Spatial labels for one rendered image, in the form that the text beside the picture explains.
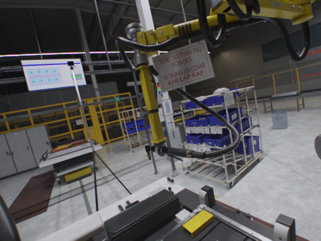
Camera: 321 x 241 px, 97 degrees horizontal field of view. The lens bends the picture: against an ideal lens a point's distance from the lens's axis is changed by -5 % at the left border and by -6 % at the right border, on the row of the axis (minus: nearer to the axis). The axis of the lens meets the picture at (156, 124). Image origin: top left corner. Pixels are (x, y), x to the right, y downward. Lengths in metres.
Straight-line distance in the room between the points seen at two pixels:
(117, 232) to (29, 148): 8.66
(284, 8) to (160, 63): 0.66
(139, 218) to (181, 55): 0.95
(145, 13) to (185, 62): 4.08
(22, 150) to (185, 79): 8.96
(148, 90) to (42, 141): 8.56
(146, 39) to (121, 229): 1.04
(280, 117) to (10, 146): 11.17
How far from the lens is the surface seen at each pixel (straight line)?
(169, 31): 1.01
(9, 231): 0.38
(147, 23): 4.87
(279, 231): 0.99
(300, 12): 1.19
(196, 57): 1.00
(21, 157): 9.49
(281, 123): 6.61
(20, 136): 9.40
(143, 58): 0.98
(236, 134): 0.98
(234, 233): 0.93
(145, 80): 0.96
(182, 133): 5.22
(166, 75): 0.98
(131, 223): 0.92
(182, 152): 0.85
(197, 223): 0.93
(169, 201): 1.00
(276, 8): 1.00
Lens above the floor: 1.66
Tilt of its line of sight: 7 degrees down
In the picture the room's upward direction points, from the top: 12 degrees counter-clockwise
